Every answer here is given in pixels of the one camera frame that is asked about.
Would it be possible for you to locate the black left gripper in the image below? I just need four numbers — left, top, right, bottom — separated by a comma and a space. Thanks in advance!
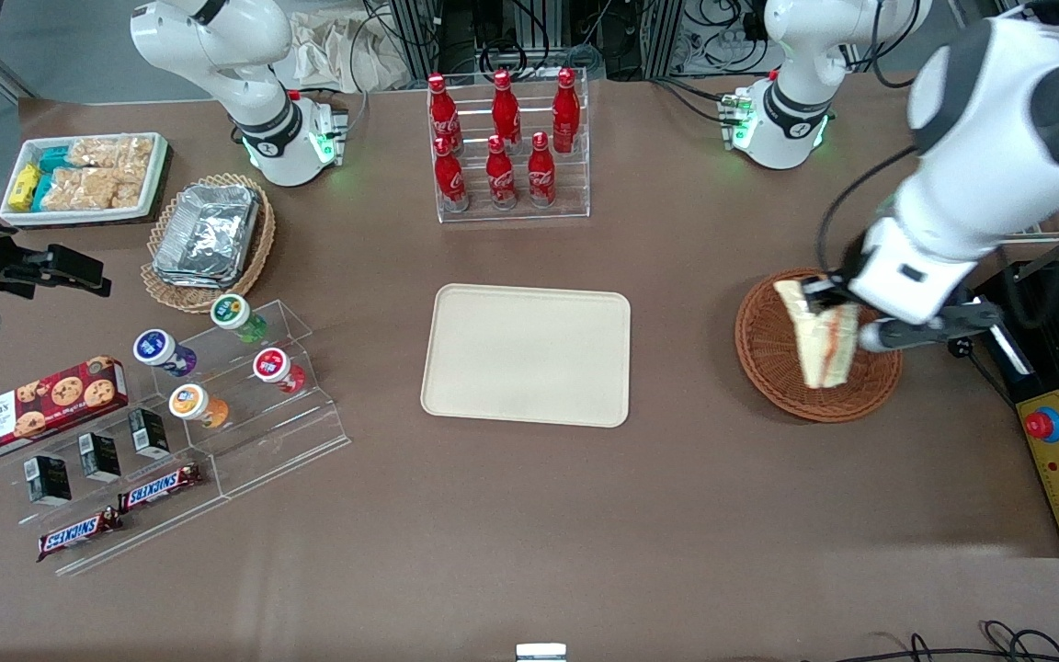
802, 239, 871, 310

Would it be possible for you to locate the triangular sandwich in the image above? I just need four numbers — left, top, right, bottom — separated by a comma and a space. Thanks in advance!
773, 280, 861, 389

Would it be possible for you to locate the round brown wicker basket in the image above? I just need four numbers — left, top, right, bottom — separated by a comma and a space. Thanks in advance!
734, 268, 904, 424

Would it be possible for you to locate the oval light wicker basket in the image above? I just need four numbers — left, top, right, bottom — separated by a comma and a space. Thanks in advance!
141, 173, 277, 314

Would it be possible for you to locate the beige plastic serving tray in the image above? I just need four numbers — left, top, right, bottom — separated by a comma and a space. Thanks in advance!
420, 283, 632, 428

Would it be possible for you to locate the yellow snack pack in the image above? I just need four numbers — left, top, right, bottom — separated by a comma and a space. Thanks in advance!
10, 164, 41, 211

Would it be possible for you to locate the clear rice cracker pack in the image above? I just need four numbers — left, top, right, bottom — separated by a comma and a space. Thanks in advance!
68, 136, 155, 172
40, 167, 146, 212

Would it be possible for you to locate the purple lid gum jar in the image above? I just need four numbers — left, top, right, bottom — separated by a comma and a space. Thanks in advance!
132, 328, 198, 378

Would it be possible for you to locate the red Walkers cookie box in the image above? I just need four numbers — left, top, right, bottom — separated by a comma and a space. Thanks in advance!
0, 355, 129, 466

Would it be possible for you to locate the white rectangular snack bin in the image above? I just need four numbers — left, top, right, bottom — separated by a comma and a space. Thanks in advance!
0, 132, 169, 227

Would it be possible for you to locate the silver foil container stack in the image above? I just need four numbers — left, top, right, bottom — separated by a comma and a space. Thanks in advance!
153, 184, 260, 289

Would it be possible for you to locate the green lid gum jar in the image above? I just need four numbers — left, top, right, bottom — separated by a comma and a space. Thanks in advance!
211, 293, 268, 344

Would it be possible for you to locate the small black carton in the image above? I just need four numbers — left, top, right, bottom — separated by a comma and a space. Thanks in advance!
78, 432, 122, 484
24, 455, 73, 507
128, 407, 171, 461

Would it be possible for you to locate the orange lid gum jar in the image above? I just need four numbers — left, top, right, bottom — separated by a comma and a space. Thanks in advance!
168, 383, 230, 430

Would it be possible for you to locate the silver metal strip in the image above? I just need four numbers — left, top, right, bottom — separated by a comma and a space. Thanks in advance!
987, 322, 1034, 376

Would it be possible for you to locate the black appliance housing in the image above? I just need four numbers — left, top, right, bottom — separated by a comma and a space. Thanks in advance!
978, 260, 1059, 442

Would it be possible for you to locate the Snickers chocolate bar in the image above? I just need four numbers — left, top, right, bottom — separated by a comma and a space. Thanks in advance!
118, 462, 203, 513
37, 508, 123, 563

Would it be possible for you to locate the red lid gum jar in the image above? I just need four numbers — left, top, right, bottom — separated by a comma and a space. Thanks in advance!
252, 347, 306, 394

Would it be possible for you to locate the clear acrylic bottle rack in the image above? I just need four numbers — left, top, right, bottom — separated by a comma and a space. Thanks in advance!
427, 69, 591, 224

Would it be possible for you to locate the clear acrylic stepped stand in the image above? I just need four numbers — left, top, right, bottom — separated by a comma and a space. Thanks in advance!
0, 299, 351, 578

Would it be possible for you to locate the red Coca-Cola bottle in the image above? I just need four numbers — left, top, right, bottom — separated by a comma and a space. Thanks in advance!
528, 131, 556, 208
491, 70, 522, 148
433, 136, 468, 213
485, 135, 518, 211
427, 74, 463, 155
552, 67, 581, 154

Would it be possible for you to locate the white crumpled cloth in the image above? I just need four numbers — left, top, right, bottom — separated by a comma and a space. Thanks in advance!
293, 7, 422, 93

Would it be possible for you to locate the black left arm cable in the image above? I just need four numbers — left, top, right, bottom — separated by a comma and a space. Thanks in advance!
814, 145, 918, 277

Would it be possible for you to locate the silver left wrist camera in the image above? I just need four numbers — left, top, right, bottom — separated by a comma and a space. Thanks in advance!
860, 299, 1001, 357

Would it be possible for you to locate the dark cable with plug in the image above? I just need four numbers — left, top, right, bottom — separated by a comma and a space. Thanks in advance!
947, 337, 1019, 411

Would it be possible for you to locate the black floor cable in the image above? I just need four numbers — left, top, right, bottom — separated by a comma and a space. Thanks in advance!
803, 620, 1059, 662

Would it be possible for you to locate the black equipment frame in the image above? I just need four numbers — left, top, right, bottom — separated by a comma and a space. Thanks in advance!
382, 0, 689, 82

